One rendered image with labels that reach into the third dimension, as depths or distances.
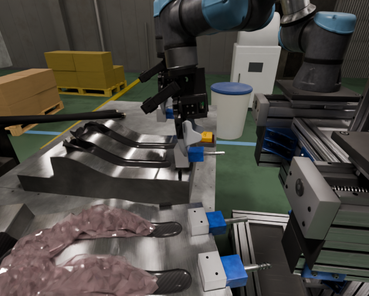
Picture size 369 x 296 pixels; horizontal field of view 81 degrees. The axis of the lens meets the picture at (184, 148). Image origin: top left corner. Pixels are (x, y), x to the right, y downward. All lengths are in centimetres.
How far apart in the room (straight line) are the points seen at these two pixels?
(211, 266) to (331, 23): 75
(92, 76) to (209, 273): 446
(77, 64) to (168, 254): 452
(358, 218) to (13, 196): 83
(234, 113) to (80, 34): 581
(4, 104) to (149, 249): 309
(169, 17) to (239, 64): 307
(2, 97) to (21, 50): 541
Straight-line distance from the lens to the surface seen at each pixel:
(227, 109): 256
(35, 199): 76
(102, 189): 66
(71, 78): 499
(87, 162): 63
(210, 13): 44
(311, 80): 88
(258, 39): 363
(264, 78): 363
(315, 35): 88
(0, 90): 335
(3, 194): 84
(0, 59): 127
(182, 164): 58
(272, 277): 125
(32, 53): 851
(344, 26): 87
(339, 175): 52
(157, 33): 78
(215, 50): 656
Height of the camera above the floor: 123
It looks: 30 degrees down
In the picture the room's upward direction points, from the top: straight up
